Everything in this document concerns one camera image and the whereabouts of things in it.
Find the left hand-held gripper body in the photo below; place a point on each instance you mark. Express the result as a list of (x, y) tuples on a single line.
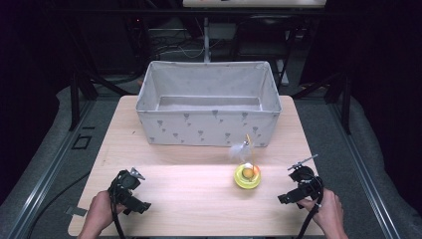
[(124, 184)]

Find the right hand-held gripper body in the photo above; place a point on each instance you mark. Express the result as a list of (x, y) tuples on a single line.
[(308, 184)]

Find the yellow feather cat toy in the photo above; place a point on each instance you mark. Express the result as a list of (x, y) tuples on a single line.
[(247, 179)]

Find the grey printed fabric storage box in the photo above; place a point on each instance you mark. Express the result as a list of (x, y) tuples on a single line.
[(205, 127)]

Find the person's right hand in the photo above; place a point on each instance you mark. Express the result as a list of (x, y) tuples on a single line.
[(328, 212)]

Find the person's left hand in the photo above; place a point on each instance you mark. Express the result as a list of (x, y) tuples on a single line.
[(99, 212)]

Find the grey tape strip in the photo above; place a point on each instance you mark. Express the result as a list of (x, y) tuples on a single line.
[(75, 210)]

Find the black metal stand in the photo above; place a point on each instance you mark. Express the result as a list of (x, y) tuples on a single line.
[(74, 103), (346, 106)]

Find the white table foot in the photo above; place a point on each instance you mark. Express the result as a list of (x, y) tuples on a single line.
[(282, 73)]

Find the black chair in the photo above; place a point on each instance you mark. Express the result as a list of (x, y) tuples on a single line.
[(262, 33)]

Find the white table top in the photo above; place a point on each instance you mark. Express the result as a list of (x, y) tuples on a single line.
[(253, 3)]

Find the aluminium floor rail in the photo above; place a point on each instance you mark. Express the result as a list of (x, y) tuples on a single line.
[(365, 172), (49, 169)]

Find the white table post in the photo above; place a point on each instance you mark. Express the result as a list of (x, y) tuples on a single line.
[(206, 40)]

